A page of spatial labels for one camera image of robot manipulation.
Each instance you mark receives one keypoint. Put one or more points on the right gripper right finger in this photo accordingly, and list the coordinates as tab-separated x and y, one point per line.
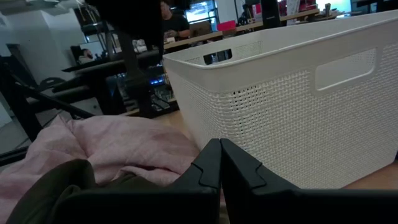
295	208

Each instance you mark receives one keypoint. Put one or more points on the black desk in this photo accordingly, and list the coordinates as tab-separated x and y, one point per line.
102	63

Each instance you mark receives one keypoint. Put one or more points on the cardboard box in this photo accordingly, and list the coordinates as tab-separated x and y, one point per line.
200	28

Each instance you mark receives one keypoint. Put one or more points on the person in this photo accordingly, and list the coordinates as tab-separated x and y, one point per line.
174	23

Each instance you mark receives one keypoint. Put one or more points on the bright computer monitor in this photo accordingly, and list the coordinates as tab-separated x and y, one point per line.
200	11

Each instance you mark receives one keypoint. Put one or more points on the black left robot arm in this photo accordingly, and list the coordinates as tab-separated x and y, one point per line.
136	77

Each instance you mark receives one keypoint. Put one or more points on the white plastic laundry basket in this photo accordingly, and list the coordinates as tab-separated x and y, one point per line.
280	109

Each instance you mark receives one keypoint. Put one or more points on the long wooden desk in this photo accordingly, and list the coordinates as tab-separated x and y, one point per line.
248	28

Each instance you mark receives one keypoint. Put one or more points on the pink cloth garment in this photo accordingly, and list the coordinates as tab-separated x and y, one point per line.
124	143

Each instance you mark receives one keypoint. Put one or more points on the black metal table frame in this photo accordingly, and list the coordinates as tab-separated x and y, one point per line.
18	102

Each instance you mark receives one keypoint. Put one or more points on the dark olive garment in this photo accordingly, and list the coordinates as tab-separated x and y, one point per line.
40	193

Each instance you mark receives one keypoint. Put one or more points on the tall black column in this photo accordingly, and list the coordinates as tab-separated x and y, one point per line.
271	14

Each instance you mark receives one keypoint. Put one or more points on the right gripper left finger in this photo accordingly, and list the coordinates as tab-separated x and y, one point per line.
155	205

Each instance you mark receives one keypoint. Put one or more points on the red box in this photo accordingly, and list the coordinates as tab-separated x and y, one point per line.
226	25

